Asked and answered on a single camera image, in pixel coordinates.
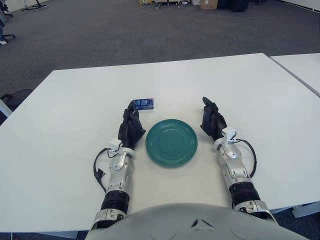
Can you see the grey table frame beam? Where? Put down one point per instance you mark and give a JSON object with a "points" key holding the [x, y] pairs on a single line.
{"points": [[306, 210]]}

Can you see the green round plate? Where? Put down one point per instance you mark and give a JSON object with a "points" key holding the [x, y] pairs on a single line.
{"points": [[172, 145]]}

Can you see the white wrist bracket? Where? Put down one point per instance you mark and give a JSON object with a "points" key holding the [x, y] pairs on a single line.
{"points": [[115, 143], [228, 132]]}

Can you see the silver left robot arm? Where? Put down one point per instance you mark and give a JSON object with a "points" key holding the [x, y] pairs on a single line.
{"points": [[120, 175]]}

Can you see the grey robot torso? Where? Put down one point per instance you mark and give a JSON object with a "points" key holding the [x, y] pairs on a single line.
{"points": [[175, 225]]}

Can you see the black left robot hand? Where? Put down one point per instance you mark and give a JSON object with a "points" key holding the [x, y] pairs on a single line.
{"points": [[131, 130]]}

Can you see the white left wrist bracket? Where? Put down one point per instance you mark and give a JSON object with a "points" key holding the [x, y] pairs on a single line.
{"points": [[115, 143]]}

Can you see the black office chair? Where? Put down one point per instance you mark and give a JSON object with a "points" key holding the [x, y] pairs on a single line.
{"points": [[5, 8]]}

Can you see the white table leg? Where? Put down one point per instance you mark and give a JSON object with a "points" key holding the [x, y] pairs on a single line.
{"points": [[5, 107]]}

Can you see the black floor stand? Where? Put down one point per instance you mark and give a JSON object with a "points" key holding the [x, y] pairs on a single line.
{"points": [[35, 6]]}

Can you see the black mesh chair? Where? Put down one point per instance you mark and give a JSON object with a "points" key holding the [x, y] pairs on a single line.
{"points": [[17, 98]]}

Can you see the wheeled rack base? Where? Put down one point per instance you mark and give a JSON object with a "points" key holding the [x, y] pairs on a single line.
{"points": [[175, 3]]}

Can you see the white shoe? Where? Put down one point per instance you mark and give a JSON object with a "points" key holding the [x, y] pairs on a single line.
{"points": [[3, 42]]}

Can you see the black office chair base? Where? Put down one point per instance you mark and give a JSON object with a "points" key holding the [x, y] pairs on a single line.
{"points": [[5, 35]]}

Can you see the black bin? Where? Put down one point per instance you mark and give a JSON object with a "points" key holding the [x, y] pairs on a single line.
{"points": [[235, 5]]}

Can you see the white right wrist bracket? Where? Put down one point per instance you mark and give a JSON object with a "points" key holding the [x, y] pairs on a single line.
{"points": [[228, 132]]}

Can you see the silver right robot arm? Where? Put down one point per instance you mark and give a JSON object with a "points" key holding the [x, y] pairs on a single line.
{"points": [[235, 172]]}

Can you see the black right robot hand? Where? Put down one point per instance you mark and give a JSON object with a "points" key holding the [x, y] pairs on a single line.
{"points": [[212, 120]]}

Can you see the brown cardboard box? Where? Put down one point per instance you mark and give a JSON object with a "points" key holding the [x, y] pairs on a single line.
{"points": [[208, 4]]}

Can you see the blue gum pack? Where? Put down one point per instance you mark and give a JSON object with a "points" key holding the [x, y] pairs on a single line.
{"points": [[146, 104]]}

